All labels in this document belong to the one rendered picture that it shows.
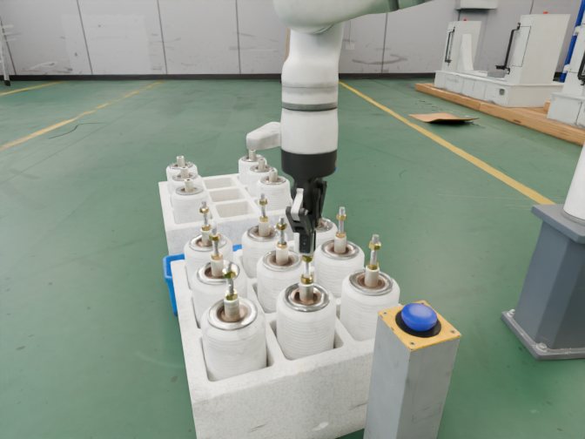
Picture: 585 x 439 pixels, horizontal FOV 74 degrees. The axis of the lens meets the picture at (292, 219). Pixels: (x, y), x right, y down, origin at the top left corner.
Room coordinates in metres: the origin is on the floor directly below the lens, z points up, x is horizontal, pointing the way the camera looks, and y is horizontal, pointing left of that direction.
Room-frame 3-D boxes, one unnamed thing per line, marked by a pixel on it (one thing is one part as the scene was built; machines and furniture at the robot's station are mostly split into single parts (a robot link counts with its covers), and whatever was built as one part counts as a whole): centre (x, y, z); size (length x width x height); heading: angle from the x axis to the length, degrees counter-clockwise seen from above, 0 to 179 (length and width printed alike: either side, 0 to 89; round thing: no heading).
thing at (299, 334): (0.50, -0.02, 0.16); 0.10 x 0.10 x 0.18
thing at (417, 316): (0.37, -0.15, 0.32); 0.04 x 0.04 x 0.02
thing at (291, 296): (0.50, -0.02, 0.25); 0.08 x 0.08 x 0.01
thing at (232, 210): (1.13, 0.21, 0.09); 0.39 x 0.39 x 0.18; 20
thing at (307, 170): (0.51, -0.02, 0.45); 0.08 x 0.08 x 0.09
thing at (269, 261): (0.62, 0.02, 0.25); 0.08 x 0.08 x 0.01
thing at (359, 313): (0.55, -0.13, 0.16); 0.10 x 0.10 x 0.18
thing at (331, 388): (0.62, 0.02, 0.09); 0.39 x 0.39 x 0.18; 20
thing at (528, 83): (4.28, -2.08, 0.45); 1.61 x 0.57 x 0.74; 4
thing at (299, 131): (0.51, 0.00, 0.52); 0.11 x 0.09 x 0.06; 71
